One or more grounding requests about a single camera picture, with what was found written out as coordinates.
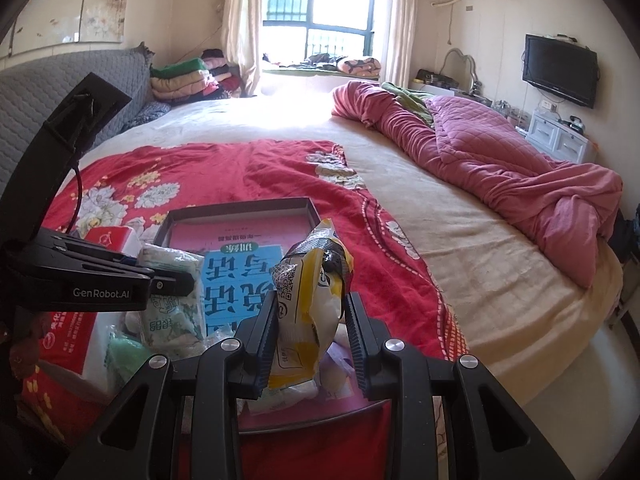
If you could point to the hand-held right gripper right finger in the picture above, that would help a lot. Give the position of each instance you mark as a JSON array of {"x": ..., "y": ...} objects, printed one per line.
[{"x": 356, "y": 350}]

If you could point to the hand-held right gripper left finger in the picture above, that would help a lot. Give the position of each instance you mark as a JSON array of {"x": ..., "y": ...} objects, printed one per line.
[{"x": 267, "y": 350}]

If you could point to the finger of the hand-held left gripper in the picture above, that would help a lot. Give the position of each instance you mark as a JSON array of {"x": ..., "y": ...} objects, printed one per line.
[{"x": 170, "y": 285}]

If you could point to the yellow snack packet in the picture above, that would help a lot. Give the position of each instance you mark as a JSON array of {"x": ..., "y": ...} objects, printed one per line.
[{"x": 300, "y": 330}]

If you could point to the green floral tissue packet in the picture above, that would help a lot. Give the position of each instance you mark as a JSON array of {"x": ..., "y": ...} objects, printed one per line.
[{"x": 170, "y": 325}]

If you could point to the dark grey box tray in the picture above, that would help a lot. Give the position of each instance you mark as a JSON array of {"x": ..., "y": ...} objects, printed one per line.
[{"x": 240, "y": 210}]

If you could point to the red cardboard box lid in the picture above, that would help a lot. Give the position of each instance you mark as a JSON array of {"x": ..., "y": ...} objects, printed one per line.
[{"x": 65, "y": 340}]

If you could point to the red floral blanket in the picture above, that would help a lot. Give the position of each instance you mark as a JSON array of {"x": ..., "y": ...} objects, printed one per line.
[{"x": 240, "y": 170}]

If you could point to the bed with cream sheet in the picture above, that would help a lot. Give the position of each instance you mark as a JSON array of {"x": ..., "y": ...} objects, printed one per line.
[{"x": 475, "y": 260}]

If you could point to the dark patterned pillow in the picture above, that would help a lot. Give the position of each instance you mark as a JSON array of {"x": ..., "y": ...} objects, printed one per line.
[{"x": 150, "y": 112}]

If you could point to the grey quilted headboard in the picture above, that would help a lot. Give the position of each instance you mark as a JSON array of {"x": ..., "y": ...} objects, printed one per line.
[{"x": 75, "y": 75}]

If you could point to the stack of folded blankets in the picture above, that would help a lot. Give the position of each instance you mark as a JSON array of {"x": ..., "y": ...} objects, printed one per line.
[{"x": 185, "y": 80}]

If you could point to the pink quilt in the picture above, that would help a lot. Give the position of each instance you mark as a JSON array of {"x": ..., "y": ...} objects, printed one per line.
[{"x": 500, "y": 160}]

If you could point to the green blanket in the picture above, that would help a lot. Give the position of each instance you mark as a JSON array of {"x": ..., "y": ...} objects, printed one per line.
[{"x": 410, "y": 100}]

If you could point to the cream curtain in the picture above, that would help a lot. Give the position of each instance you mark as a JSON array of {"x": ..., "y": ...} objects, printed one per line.
[
  {"x": 400, "y": 15},
  {"x": 242, "y": 20}
]

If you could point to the folded floral blanket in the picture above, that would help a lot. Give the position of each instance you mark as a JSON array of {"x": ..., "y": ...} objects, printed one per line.
[{"x": 357, "y": 66}]

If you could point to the white drawer cabinet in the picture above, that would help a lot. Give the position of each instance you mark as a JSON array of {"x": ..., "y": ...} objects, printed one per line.
[{"x": 555, "y": 135}]

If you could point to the silver framed vanity mirror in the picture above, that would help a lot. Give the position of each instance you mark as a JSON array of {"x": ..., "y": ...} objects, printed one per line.
[{"x": 462, "y": 67}]

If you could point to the black flat television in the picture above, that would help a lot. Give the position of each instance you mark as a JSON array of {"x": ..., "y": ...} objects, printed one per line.
[{"x": 560, "y": 70}]

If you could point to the floral wall panel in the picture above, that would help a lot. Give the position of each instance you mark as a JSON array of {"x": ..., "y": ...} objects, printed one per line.
[{"x": 65, "y": 5}]

